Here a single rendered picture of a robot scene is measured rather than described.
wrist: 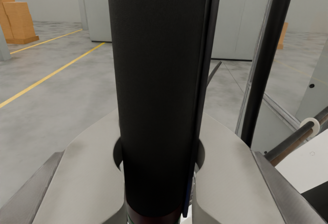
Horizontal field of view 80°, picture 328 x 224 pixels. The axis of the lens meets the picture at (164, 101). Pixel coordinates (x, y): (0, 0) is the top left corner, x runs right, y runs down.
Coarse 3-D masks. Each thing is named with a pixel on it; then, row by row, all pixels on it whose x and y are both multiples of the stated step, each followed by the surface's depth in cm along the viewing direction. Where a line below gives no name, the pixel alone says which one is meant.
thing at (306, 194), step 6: (318, 186) 24; (324, 186) 23; (306, 192) 24; (312, 192) 23; (318, 192) 22; (324, 192) 21; (306, 198) 22; (312, 198) 22; (318, 198) 21; (324, 198) 20; (312, 204) 21; (318, 204) 20; (324, 204) 19; (318, 210) 19; (324, 210) 18; (324, 216) 18
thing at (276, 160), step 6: (324, 120) 34; (306, 132) 30; (312, 132) 31; (300, 138) 29; (306, 138) 30; (294, 144) 27; (288, 150) 26; (282, 156) 25; (270, 162) 24; (276, 162) 25
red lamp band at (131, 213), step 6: (126, 198) 11; (180, 204) 11; (132, 210) 10; (174, 210) 10; (180, 210) 11; (132, 216) 11; (138, 216) 10; (144, 216) 10; (162, 216) 10; (168, 216) 10; (174, 216) 10; (138, 222) 10; (144, 222) 10; (150, 222) 10; (156, 222) 10; (162, 222) 10; (168, 222) 10; (174, 222) 11
